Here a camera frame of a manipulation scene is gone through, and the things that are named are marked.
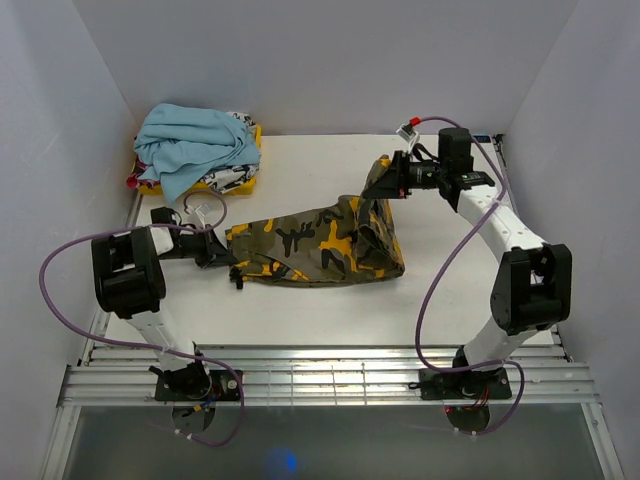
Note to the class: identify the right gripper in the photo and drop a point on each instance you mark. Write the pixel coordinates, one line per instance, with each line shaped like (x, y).
(395, 183)

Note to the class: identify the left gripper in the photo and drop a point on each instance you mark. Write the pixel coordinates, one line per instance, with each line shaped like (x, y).
(215, 253)

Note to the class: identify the yellow camouflage trousers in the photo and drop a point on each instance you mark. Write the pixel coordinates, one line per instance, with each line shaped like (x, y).
(350, 242)

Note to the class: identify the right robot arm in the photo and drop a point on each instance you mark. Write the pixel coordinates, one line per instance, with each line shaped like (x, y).
(532, 288)

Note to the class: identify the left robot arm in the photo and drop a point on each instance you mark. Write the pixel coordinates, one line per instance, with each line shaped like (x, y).
(129, 282)

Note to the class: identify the yellow tray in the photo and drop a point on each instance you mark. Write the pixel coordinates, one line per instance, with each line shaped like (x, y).
(154, 187)

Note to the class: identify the black white printed garment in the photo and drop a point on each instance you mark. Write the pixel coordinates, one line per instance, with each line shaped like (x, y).
(236, 180)

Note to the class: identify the pink patterned garment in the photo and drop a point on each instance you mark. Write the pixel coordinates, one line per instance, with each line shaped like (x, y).
(133, 181)

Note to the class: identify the light blue cloth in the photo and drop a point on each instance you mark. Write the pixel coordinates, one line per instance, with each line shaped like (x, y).
(179, 145)

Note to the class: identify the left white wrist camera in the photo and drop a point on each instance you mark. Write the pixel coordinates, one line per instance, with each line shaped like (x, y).
(200, 215)

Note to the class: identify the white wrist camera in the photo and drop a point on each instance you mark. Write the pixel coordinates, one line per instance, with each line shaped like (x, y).
(200, 215)
(408, 132)

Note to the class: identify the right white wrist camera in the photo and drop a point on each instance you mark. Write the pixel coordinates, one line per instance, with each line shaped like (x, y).
(408, 132)

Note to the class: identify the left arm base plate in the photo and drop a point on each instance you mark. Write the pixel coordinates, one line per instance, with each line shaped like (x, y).
(224, 388)

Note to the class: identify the aluminium table edge rail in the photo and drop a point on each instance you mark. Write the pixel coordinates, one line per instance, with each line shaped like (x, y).
(316, 377)

